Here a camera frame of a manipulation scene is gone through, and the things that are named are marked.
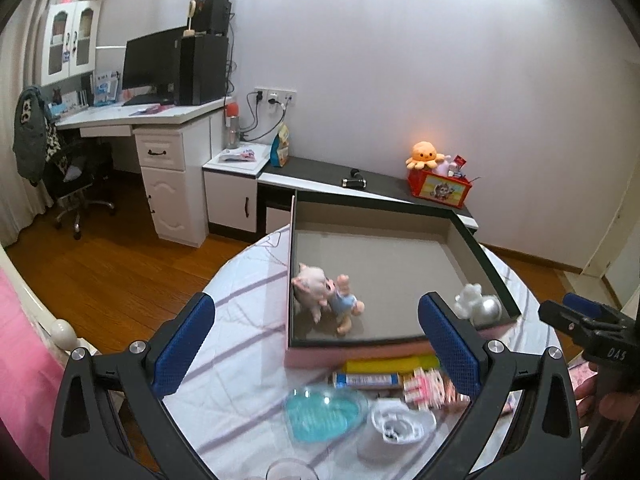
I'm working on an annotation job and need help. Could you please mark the black speaker box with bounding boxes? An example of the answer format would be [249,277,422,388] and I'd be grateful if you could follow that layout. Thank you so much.
[192,0,233,37]

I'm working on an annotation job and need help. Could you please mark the black computer tower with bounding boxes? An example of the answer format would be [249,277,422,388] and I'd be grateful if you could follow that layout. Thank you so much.
[179,35,230,107]

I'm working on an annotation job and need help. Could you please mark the dark-topped bench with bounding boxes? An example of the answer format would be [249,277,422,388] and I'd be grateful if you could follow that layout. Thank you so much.
[259,155,482,232]

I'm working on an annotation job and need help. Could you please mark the beige curtain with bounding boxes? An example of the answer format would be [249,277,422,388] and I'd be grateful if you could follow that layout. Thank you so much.
[0,0,53,247]

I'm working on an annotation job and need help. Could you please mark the red toy box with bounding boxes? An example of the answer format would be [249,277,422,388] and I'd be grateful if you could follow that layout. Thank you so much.
[407,166,474,207]

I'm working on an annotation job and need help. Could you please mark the red-capped water bottle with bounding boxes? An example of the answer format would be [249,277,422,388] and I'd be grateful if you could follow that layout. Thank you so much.
[225,101,242,150]

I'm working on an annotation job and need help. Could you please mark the blue heart-shaped case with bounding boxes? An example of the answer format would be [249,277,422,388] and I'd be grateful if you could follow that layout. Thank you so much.
[285,385,369,444]

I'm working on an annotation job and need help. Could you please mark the white glass-door cabinet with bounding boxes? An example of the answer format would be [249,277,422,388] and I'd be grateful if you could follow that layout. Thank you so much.
[39,0,104,87]

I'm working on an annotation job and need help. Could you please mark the white bed frame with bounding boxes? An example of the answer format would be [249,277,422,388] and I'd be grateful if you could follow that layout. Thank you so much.
[0,245,77,349]

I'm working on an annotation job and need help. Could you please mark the white desk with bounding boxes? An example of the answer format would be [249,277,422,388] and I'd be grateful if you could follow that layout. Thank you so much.
[54,95,236,249]

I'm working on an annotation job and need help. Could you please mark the silver ball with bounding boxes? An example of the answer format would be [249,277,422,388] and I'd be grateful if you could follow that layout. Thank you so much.
[472,296,503,325]

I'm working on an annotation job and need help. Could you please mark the blue and white carton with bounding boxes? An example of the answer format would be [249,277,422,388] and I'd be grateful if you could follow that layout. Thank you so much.
[331,371,402,390]

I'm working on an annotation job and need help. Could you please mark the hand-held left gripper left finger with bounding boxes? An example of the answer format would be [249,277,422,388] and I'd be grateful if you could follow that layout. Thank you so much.
[48,291,217,480]

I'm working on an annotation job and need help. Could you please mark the black backpack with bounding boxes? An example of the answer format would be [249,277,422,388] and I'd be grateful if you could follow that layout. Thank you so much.
[12,85,67,187]

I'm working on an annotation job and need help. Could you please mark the pink storage box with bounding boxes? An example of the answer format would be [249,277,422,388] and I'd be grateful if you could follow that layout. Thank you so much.
[284,190,521,368]

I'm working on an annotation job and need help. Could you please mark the pink blanket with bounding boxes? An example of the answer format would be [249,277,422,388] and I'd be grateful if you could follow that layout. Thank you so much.
[0,266,67,480]

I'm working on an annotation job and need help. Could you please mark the blue snack bag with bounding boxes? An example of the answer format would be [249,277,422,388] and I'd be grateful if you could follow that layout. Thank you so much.
[269,124,292,167]

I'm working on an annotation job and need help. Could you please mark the black computer monitor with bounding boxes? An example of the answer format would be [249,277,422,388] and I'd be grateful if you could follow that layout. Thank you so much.
[121,26,189,106]

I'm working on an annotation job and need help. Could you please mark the orange octopus plush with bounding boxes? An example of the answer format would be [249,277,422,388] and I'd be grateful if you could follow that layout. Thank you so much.
[405,141,449,170]

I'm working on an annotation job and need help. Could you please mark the white wall socket strip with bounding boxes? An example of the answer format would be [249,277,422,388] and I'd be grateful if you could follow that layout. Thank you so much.
[253,87,297,107]

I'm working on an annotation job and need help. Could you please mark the pink pig plush toy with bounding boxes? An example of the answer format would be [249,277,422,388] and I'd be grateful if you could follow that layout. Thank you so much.
[291,262,366,336]

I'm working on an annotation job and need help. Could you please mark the white striped quilt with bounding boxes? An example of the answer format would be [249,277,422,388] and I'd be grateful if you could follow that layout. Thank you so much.
[162,224,576,480]

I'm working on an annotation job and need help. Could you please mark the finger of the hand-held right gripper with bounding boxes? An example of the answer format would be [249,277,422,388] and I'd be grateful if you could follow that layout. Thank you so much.
[538,299,601,346]
[562,292,626,321]

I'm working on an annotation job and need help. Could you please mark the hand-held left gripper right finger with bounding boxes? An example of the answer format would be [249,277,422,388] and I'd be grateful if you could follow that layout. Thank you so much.
[417,291,584,480]

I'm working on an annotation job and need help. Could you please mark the row of books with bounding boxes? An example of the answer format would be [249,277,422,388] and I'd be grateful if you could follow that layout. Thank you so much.
[75,71,121,109]

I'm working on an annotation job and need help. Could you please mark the papers on cabinet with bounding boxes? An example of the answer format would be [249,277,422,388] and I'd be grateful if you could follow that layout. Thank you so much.
[218,147,257,163]

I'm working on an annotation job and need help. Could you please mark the low white cabinet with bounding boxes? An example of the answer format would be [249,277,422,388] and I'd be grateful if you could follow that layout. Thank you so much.
[202,144,271,234]

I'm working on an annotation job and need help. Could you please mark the person's right hand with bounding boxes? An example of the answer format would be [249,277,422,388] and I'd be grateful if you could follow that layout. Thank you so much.
[574,373,624,420]

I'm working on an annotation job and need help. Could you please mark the small white figurine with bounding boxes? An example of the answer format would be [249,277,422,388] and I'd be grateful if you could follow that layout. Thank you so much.
[455,283,484,319]

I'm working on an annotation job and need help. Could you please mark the black office chair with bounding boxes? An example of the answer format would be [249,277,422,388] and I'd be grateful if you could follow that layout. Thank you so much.
[42,135,117,241]

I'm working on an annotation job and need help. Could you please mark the yellow and blue tube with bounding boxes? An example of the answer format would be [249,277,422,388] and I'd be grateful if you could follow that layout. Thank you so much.
[345,356,439,374]

